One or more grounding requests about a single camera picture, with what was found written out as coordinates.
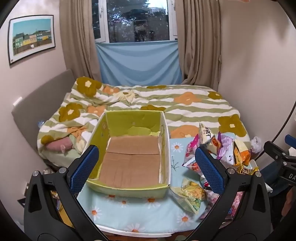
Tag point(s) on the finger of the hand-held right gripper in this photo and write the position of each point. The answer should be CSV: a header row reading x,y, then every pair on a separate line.
x,y
277,151
290,139

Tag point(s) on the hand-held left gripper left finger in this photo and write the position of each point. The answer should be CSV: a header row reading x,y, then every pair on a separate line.
x,y
85,169

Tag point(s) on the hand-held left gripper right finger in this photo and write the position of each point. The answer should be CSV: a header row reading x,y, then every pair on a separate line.
x,y
208,169

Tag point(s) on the pale pink snack packet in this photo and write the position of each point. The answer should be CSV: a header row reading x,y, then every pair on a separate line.
x,y
210,204

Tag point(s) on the gold snack packet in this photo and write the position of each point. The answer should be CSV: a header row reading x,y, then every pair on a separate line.
x,y
247,171

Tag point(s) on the green cardboard box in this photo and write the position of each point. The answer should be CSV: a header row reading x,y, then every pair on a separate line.
x,y
131,160

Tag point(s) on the person's right hand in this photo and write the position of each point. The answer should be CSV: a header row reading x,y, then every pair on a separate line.
x,y
289,204

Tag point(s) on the clear red snack packet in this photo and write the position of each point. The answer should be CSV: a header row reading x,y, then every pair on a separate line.
x,y
192,166

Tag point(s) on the dark blue cloth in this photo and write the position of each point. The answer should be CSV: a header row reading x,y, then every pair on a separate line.
x,y
270,173

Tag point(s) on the crumpled white tissue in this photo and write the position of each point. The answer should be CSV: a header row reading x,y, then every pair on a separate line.
x,y
256,143

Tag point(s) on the pink and white snack packet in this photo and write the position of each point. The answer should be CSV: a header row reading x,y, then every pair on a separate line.
x,y
190,148

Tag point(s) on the purple snack packet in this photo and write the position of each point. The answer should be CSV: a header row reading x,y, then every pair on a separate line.
x,y
225,148

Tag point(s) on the green and yellow snack packet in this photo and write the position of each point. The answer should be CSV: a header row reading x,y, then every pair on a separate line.
x,y
190,193

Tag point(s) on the cream snack packet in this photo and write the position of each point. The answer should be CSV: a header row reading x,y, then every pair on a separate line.
x,y
207,136

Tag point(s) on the orange snack packet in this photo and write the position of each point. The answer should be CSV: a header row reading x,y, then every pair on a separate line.
x,y
242,153

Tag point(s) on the striped floral blanket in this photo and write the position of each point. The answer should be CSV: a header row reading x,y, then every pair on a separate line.
x,y
185,104

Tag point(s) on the daisy print tablecloth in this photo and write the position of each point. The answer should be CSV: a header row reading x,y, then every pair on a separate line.
x,y
150,213

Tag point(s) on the grey headboard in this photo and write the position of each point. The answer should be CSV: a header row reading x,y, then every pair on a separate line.
x,y
34,102

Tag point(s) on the light blue cloth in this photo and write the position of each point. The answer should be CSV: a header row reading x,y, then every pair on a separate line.
x,y
138,64

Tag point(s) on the framed picture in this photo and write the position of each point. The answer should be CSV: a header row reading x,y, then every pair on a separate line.
x,y
31,38

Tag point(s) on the window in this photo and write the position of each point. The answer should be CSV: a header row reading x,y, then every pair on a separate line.
x,y
136,20

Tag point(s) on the white wall switch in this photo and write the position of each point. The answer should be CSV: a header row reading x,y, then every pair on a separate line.
x,y
17,101

